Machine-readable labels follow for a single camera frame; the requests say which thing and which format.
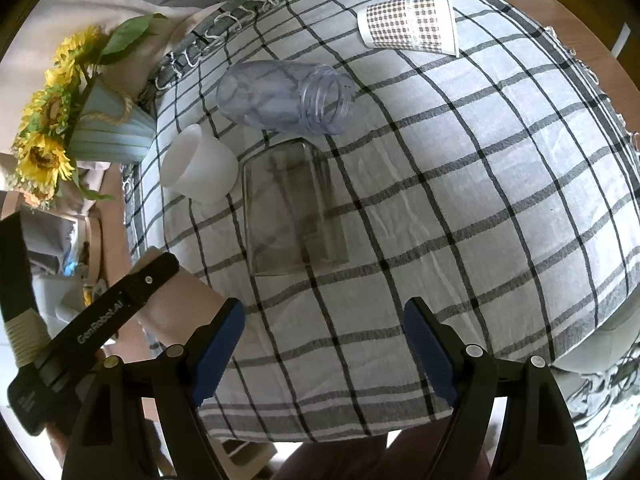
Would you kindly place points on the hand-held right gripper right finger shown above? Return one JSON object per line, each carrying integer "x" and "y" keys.
{"x": 431, "y": 357}

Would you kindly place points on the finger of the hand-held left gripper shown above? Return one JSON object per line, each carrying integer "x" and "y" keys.
{"x": 152, "y": 275}

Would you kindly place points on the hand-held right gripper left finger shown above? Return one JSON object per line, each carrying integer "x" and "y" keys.
{"x": 220, "y": 355}

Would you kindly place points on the clear glass cup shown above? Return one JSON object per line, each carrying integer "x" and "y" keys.
{"x": 295, "y": 210}

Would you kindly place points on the person's left forearm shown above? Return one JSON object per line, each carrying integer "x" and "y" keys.
{"x": 187, "y": 305}

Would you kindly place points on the white plastic cup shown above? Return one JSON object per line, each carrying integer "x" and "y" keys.
{"x": 200, "y": 170}

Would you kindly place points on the checkered paper cup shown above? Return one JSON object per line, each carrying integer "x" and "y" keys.
{"x": 410, "y": 22}

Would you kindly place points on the person's leg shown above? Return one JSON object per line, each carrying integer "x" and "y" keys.
{"x": 370, "y": 455}

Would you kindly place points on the grey plaid tablecloth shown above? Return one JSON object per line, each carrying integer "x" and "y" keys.
{"x": 450, "y": 220}

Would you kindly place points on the light blue flower pot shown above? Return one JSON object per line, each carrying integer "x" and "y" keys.
{"x": 112, "y": 132}

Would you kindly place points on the leaf patterned cloth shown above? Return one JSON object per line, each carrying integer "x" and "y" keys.
{"x": 607, "y": 410}

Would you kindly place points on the sunflower bouquet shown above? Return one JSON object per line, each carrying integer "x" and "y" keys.
{"x": 47, "y": 110}

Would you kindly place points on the clear plastic jar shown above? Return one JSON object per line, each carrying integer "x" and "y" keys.
{"x": 280, "y": 95}

